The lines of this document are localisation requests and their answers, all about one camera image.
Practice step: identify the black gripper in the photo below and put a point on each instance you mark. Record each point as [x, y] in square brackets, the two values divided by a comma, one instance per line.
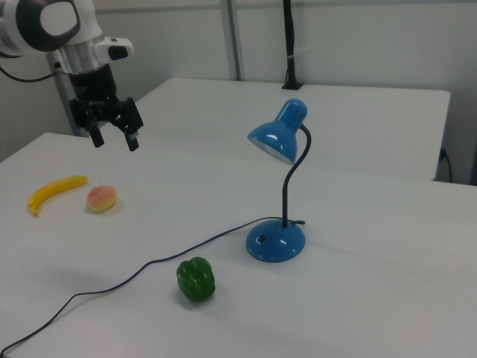
[93, 85]

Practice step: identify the blue desk lamp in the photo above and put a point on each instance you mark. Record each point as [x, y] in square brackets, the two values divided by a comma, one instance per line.
[275, 242]

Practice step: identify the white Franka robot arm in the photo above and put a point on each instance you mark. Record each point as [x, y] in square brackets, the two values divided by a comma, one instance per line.
[56, 22]

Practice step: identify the pink toy peach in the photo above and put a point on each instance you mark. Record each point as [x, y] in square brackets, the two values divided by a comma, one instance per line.
[101, 199]

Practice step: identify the yellow toy banana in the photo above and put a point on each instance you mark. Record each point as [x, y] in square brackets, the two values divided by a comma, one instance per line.
[48, 192]

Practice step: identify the green toy bell pepper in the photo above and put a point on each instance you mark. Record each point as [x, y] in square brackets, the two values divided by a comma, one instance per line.
[195, 281]

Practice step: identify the black clamp pole stand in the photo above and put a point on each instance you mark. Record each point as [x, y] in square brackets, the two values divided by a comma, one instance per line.
[290, 37]

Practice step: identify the grey metal frame post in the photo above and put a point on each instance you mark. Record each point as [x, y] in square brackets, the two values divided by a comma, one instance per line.
[66, 98]

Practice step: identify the grey wall partition post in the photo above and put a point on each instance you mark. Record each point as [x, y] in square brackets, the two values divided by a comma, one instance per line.
[233, 37]

